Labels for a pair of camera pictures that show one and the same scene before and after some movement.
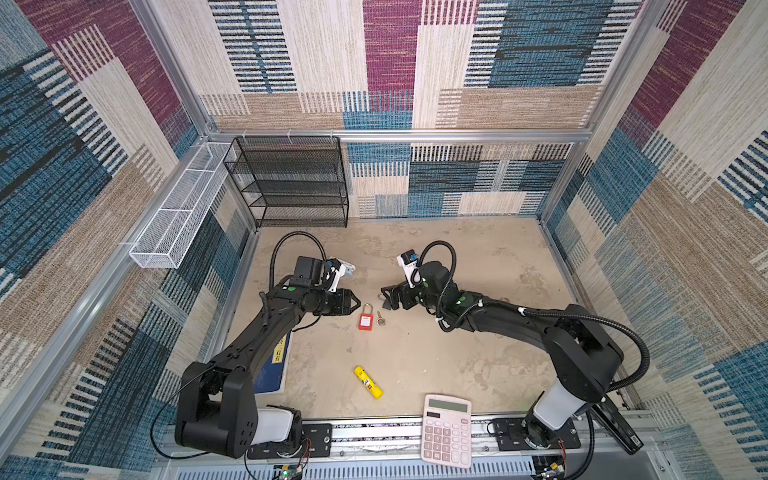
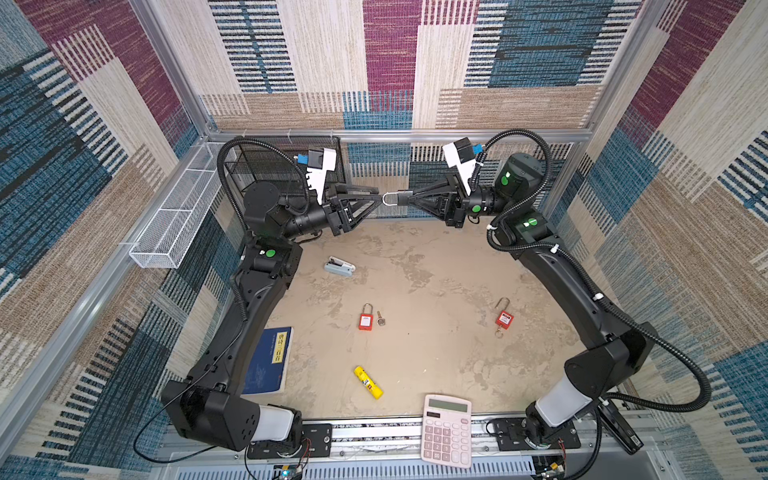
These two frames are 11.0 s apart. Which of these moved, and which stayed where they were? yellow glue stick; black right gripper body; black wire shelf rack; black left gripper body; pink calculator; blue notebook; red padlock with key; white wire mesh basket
Moved: black left gripper body; black right gripper body
Stayed: pink calculator; red padlock with key; yellow glue stick; blue notebook; white wire mesh basket; black wire shelf rack
